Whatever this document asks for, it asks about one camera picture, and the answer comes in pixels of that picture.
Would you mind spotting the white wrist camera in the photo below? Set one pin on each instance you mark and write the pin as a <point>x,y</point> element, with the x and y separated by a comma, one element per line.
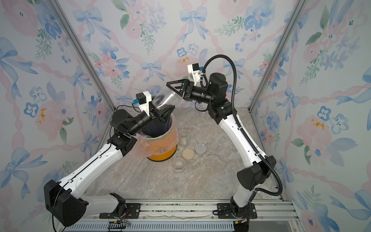
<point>143,99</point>
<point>197,75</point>

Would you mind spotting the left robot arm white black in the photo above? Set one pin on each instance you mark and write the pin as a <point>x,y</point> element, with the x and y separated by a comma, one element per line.
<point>65,198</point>

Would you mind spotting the right aluminium corner post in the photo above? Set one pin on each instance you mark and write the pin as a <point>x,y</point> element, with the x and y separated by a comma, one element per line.
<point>281,46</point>

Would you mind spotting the beige jar lid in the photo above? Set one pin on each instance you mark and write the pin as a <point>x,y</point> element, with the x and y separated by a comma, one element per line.
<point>188,154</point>

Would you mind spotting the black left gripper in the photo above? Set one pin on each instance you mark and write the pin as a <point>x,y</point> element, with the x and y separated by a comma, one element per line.
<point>158,119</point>

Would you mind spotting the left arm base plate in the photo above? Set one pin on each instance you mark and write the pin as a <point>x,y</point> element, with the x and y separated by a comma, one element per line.
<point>125,211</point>

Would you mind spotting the glass jar with tea leaves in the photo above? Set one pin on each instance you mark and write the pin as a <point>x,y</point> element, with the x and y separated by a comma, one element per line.
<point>184,136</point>

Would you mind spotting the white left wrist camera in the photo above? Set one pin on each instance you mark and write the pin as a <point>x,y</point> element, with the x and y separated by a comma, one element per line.
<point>143,99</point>

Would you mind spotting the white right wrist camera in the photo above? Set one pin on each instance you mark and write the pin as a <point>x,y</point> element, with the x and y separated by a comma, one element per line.
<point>197,75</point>

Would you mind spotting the orange trash bin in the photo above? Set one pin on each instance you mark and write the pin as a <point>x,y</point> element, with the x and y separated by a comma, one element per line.
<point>154,130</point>

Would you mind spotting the aluminium corner post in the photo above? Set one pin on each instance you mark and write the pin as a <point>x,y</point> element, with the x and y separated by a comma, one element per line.
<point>281,46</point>
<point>82,55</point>

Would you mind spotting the left aluminium corner post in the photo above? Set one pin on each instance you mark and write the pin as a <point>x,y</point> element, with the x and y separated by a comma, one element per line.
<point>82,55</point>

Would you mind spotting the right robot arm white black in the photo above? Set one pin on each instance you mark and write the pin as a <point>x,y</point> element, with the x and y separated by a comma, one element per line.
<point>258,174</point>

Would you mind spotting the grey metal jar lid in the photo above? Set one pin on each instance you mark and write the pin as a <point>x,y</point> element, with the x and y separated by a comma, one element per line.
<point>200,148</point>

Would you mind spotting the aluminium frame rail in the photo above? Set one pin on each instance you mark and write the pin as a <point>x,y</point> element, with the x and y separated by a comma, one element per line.
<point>192,216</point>

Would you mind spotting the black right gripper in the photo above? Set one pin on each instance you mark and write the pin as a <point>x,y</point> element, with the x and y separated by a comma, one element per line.
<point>188,93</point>

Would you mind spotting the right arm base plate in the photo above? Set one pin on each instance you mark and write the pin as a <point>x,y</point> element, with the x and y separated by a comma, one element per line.
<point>232,211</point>

